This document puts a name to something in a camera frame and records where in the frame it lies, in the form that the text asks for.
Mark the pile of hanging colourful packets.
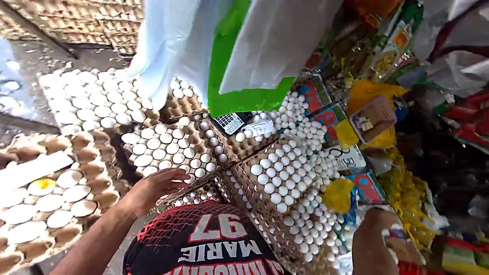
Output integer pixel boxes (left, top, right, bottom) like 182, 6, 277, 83
306, 0, 425, 92

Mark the yellow round bag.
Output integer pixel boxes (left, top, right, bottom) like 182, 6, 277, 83
335, 119, 360, 149
323, 179, 355, 214

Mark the person's right hand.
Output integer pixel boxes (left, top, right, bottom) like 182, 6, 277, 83
357, 207, 404, 238

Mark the brown cardboard egg tray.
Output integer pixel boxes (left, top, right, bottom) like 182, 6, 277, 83
120, 116, 220, 205
197, 115, 284, 169
0, 131, 132, 272
159, 88, 209, 123

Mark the white green plastic bag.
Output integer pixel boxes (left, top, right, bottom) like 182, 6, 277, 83
128, 0, 344, 117

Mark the white black price sign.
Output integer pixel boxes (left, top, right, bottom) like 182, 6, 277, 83
328, 145, 367, 171

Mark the person's body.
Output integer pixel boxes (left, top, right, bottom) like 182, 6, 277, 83
123, 200, 285, 275

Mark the person's left forearm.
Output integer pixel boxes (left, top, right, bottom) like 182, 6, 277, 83
50, 200, 137, 275

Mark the person's right forearm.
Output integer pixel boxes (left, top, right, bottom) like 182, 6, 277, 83
351, 229, 399, 275

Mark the pile of yellow packets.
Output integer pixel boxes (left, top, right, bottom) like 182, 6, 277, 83
378, 147, 438, 251

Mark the dark metal pole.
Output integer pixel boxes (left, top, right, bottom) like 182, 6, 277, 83
2, 0, 79, 60

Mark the blue red price sign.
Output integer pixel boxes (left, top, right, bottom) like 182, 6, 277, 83
296, 74, 333, 115
311, 103, 349, 143
346, 172, 386, 204

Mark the pile of red packets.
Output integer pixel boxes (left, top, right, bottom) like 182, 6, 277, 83
439, 89, 489, 153

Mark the black calculator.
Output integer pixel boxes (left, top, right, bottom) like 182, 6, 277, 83
210, 111, 253, 137

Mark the stack of brown egg trays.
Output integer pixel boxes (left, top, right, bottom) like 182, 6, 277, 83
216, 138, 319, 249

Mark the white handwritten paper note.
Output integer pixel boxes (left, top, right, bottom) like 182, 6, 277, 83
242, 119, 275, 137

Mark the heap of small white eggs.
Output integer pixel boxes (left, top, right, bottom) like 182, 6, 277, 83
250, 90, 346, 264

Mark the white cardboard piece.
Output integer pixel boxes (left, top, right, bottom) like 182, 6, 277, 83
0, 151, 74, 191

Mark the stack of cardboard egg trays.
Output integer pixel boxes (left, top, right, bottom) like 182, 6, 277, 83
0, 0, 145, 56

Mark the group of large white eggs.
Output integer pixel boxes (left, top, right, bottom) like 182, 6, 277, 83
0, 170, 98, 245

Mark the yellow plastic bag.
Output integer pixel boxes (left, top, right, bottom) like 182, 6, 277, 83
346, 79, 410, 149

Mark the person's left hand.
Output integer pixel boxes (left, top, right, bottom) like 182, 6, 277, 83
119, 168, 191, 219

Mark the white grey plastic bag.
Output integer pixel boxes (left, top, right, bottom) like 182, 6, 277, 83
411, 0, 489, 98

